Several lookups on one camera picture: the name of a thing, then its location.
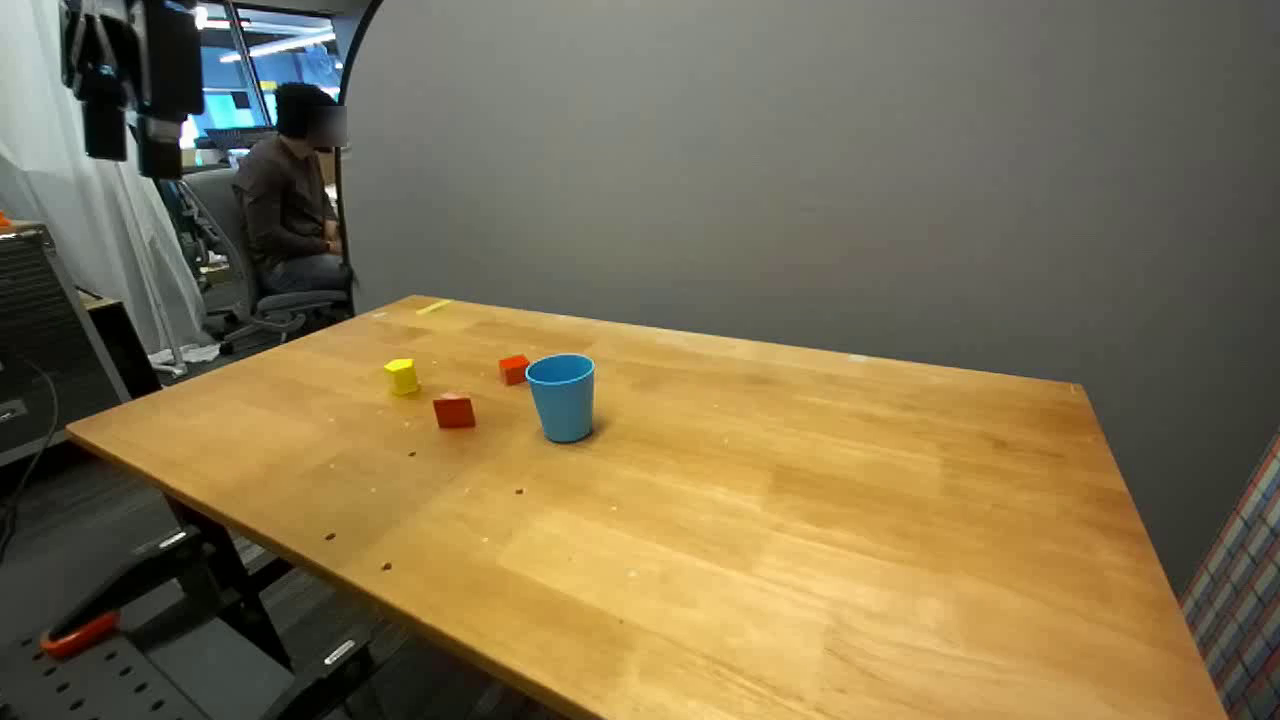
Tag black table leg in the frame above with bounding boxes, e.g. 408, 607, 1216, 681
160, 488, 298, 676

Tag orange handled clamp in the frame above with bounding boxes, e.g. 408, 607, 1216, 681
37, 607, 123, 666

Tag black equipment on stand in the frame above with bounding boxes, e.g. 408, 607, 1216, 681
55, 0, 213, 184

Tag black equipment box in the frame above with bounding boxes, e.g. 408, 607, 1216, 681
0, 215, 130, 470

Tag colourful patterned backdrop cloth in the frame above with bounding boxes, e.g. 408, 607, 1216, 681
1181, 435, 1280, 720

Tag grey backdrop panel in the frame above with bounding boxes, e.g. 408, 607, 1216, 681
331, 0, 1280, 600

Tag blue plastic cup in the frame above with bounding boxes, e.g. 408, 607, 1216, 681
521, 350, 601, 448

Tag grey office chair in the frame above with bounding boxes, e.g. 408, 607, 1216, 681
179, 168, 355, 360

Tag white curtain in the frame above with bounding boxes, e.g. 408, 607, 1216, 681
0, 0, 222, 379

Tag red wooden block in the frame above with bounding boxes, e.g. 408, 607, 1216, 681
428, 393, 481, 435

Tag yellow block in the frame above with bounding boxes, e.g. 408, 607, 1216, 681
379, 352, 425, 401

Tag seated person in dark clothes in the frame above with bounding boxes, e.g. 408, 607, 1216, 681
231, 81, 355, 299

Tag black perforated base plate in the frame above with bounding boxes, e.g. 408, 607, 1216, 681
0, 534, 379, 720

